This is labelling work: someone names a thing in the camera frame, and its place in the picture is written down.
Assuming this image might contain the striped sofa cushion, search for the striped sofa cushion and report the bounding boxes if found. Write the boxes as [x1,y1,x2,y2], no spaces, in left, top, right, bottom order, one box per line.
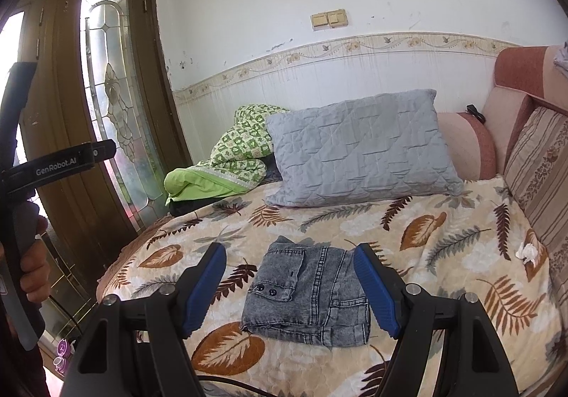
[503,106,568,265]

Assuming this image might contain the crumpled white tissue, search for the crumpled white tissue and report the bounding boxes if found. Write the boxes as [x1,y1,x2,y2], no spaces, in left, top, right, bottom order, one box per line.
[515,241,539,265]

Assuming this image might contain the green patterned quilt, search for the green patterned quilt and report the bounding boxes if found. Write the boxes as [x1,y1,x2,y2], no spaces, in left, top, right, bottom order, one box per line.
[164,104,291,208]

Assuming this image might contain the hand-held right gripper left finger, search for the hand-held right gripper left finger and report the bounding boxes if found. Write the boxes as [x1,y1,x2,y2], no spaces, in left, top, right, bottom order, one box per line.
[62,241,228,397]

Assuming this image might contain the leaf-printed beige blanket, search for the leaf-printed beige blanket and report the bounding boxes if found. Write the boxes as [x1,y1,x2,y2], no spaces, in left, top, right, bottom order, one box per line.
[95,177,564,397]

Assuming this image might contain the grey quilted pillow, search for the grey quilted pillow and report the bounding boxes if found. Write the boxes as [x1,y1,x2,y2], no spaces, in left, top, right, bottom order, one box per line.
[265,89,464,208]

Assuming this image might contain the person's left hand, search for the person's left hand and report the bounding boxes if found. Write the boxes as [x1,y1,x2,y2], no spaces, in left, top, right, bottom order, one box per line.
[20,215,50,304]

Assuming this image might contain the grey-blue denim pants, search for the grey-blue denim pants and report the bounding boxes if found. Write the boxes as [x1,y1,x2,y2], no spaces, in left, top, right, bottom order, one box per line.
[240,236,372,348]

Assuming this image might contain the grey cloth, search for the grey cloth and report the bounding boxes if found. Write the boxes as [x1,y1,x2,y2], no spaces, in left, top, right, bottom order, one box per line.
[552,42,568,78]

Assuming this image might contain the person's left forearm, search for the person's left forearm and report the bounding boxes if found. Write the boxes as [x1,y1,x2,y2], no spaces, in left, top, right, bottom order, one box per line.
[0,282,50,397]

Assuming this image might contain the wooden door with patterned glass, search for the wooden door with patterned glass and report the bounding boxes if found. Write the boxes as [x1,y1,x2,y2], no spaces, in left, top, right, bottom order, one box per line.
[0,0,191,336]

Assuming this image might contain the black cable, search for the black cable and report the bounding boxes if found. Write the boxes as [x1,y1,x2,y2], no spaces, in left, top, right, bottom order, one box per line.
[191,375,276,397]

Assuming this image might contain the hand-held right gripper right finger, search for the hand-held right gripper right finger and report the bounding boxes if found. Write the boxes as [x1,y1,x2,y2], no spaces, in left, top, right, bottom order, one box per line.
[353,243,520,397]

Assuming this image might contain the purple object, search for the purple object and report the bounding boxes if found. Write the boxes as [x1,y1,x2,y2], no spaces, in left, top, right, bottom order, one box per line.
[53,339,74,373]

